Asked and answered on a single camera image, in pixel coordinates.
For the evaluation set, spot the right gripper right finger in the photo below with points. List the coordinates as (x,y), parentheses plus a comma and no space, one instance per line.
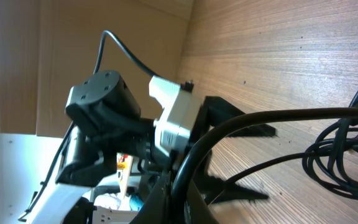
(196,211)

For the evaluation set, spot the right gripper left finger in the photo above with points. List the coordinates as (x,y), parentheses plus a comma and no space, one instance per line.
(158,208)

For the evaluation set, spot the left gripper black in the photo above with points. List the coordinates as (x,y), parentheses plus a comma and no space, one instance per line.
(213,112)

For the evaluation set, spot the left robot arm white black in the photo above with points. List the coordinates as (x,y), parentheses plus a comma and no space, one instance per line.
(106,122)

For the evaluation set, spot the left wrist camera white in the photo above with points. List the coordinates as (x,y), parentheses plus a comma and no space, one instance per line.
(180,110)

